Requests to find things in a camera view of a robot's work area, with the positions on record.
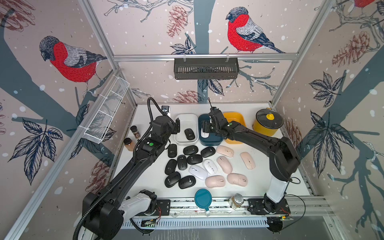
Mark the black mouse centre small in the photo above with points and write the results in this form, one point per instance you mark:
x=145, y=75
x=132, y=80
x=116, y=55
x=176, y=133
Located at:
x=182, y=162

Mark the pink mouse centre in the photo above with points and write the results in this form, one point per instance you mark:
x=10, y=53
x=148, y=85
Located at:
x=225, y=164

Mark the pink mouse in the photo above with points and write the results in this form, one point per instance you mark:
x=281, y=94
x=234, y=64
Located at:
x=215, y=182
x=237, y=179
x=248, y=160
x=225, y=151
x=225, y=164

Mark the white mouse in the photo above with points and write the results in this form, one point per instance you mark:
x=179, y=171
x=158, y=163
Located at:
x=204, y=132
x=210, y=167
x=198, y=172

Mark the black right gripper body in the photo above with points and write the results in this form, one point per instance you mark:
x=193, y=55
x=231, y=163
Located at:
x=216, y=128

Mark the white wire mesh shelf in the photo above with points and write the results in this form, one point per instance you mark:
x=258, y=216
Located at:
x=97, y=130

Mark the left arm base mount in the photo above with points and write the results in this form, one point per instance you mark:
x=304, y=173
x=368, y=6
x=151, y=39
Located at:
x=165, y=206

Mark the pink mouse bottom left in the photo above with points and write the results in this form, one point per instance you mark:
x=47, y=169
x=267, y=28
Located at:
x=215, y=182

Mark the spice jar brown contents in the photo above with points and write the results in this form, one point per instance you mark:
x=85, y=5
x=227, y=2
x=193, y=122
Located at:
x=129, y=144

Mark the glass jar silver lid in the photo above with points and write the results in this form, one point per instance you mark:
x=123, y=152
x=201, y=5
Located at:
x=236, y=201

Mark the spice jar dark lid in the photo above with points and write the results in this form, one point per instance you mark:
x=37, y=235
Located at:
x=135, y=132

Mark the glass lid yellow knob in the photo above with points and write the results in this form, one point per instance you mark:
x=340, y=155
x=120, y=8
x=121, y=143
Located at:
x=269, y=119

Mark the teal round lid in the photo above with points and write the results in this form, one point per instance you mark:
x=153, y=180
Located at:
x=203, y=200

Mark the teal storage box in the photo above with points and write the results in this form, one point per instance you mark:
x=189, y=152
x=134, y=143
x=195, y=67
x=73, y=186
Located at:
x=206, y=139

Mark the black hanging wire basket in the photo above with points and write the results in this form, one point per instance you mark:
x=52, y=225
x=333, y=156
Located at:
x=206, y=68

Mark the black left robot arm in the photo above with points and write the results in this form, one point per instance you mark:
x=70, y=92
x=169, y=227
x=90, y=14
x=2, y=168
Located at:
x=103, y=213

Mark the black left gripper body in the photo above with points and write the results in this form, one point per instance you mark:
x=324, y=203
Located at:
x=171, y=129

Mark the pink mouse top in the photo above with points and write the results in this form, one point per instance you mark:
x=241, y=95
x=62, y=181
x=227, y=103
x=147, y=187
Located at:
x=225, y=151

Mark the yellow pot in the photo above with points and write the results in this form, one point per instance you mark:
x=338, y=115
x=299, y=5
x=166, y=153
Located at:
x=262, y=130

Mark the white storage box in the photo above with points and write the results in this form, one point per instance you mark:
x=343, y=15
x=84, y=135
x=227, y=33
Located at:
x=187, y=121

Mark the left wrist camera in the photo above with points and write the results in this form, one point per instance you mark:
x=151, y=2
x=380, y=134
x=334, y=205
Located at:
x=165, y=109

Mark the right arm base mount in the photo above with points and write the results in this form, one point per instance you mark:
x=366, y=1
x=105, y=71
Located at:
x=265, y=206

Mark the pink mouse far right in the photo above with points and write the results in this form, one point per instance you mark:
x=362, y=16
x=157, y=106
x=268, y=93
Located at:
x=248, y=160

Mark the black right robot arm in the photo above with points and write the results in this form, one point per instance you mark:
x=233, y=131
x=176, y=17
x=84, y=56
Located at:
x=284, y=159

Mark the pink mouse bottom right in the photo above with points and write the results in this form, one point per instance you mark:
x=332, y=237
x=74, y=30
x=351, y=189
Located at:
x=237, y=179

